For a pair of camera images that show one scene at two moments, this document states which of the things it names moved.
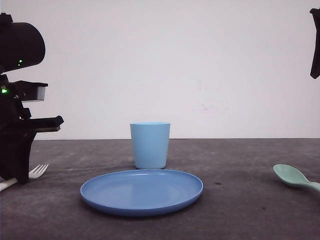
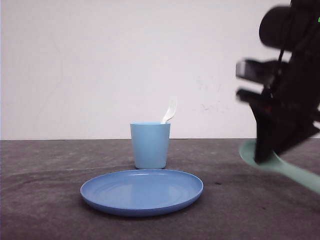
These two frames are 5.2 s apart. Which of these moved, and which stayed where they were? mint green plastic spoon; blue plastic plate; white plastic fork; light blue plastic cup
Moved: mint green plastic spoon; white plastic fork
Stayed: light blue plastic cup; blue plastic plate
